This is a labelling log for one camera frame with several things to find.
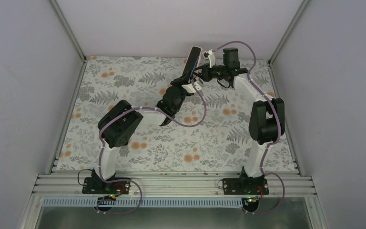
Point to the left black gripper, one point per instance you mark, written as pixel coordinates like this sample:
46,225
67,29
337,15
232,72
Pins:
183,80

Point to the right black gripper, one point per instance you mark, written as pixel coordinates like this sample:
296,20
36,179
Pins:
205,70

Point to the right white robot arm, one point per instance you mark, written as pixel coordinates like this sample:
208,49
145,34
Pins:
267,119

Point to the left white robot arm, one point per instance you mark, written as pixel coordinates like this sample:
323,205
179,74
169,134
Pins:
120,123

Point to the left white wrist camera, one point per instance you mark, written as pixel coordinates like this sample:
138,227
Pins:
193,87

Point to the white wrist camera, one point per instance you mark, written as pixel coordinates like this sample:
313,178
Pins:
193,87
210,57

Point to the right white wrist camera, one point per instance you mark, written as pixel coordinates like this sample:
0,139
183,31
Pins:
210,57

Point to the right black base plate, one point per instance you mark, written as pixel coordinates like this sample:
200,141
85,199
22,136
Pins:
236,186

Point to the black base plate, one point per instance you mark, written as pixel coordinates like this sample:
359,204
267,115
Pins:
101,188
236,186

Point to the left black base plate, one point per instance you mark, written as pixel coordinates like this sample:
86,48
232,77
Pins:
101,188

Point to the grey slotted cable duct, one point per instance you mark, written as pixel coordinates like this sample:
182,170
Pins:
131,202

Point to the aluminium rail frame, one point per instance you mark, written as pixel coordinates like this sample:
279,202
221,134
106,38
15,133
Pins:
181,185

